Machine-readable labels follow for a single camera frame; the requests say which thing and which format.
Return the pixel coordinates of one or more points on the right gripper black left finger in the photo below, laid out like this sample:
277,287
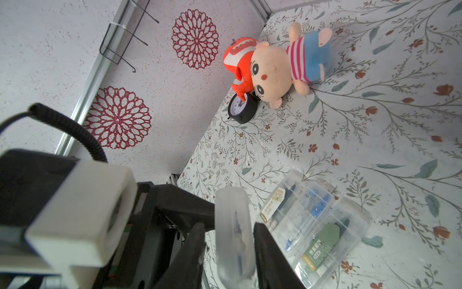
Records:
185,272

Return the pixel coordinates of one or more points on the small black alarm clock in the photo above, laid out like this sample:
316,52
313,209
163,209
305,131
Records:
243,111

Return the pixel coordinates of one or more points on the clear compass box blue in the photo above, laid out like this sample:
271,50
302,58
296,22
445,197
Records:
311,202

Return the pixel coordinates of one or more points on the cartoon boy plush doll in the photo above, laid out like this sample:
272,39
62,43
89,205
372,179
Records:
307,59

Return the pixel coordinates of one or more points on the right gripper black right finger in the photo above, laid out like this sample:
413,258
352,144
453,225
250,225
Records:
273,269

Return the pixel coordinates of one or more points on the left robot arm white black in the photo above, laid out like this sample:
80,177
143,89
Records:
61,216

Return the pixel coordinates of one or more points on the clear compass set box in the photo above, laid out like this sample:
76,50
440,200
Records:
281,200

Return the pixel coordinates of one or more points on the black wire wall rack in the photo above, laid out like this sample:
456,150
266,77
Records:
122,31

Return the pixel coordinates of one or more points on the clear compass box barcode label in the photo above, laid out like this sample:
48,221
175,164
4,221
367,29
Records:
234,243

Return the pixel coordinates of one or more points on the red plush toy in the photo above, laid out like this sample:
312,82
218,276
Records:
237,59

